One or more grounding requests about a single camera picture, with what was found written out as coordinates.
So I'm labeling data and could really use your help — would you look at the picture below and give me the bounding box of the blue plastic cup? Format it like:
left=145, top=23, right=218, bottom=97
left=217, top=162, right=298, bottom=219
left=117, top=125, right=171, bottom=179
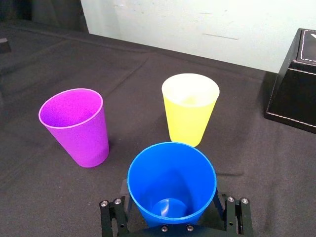
left=127, top=141, right=218, bottom=228

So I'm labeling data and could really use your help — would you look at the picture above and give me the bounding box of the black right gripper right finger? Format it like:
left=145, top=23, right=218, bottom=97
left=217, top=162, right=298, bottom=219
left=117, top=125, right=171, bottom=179
left=212, top=185, right=254, bottom=237

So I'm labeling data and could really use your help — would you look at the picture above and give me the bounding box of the black table cloth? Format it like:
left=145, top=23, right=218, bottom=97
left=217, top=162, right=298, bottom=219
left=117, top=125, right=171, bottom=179
left=0, top=21, right=316, bottom=237

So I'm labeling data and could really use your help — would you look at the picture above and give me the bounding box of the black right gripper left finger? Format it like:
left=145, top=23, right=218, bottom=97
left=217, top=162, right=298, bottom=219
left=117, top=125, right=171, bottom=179
left=99, top=179, right=136, bottom=237

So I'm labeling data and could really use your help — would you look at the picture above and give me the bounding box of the black stitched leather box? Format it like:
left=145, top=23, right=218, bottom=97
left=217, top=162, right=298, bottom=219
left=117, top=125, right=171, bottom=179
left=263, top=28, right=316, bottom=134

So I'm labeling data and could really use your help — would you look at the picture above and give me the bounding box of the yellow plastic cup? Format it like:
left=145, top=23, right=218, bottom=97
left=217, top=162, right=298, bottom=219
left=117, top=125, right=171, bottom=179
left=161, top=73, right=220, bottom=148

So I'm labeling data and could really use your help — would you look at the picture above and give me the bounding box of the purple plastic cup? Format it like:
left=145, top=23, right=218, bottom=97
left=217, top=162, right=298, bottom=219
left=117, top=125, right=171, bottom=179
left=38, top=88, right=110, bottom=168

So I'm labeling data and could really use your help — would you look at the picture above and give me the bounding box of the small black block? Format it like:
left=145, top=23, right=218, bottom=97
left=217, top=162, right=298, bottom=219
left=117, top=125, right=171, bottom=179
left=0, top=38, right=12, bottom=54

